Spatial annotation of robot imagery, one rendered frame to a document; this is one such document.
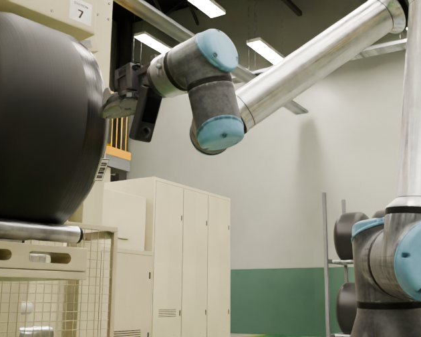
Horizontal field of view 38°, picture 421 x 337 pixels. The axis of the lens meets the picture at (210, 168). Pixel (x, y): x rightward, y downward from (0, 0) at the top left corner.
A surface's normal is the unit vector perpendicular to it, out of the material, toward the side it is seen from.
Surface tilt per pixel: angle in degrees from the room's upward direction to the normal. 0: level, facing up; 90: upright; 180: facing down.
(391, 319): 74
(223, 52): 78
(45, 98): 89
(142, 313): 90
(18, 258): 90
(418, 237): 98
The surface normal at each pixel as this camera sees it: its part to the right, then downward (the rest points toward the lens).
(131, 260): 0.85, -0.11
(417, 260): 0.07, -0.07
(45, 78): 0.73, -0.30
